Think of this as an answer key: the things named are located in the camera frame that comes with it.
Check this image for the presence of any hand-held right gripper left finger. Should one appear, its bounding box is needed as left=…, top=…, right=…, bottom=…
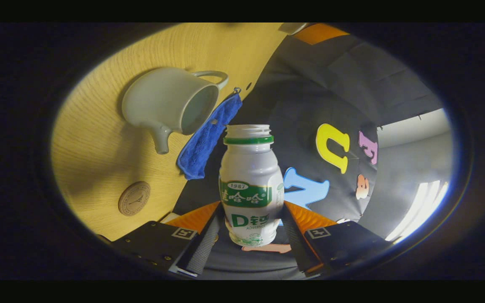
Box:
left=110, top=201, right=222, bottom=279

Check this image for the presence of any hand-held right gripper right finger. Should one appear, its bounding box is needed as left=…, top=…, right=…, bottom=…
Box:
left=282, top=201, right=394, bottom=277

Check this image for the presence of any white water bottle green label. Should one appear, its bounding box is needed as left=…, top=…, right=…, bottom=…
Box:
left=219, top=124, right=285, bottom=247

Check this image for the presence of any round brown coaster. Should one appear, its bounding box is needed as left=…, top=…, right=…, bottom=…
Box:
left=118, top=181, right=151, bottom=217

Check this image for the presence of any white ceramic teacup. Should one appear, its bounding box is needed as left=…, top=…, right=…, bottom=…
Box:
left=121, top=67, right=229, bottom=155

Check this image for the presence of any black backdrop cloth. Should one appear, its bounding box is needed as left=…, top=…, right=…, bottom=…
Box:
left=173, top=32, right=445, bottom=280

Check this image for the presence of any blue towel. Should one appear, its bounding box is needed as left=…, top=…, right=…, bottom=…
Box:
left=177, top=88, right=243, bottom=181

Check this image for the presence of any ceiling light panel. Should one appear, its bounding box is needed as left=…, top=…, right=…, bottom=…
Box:
left=385, top=180, right=450, bottom=243

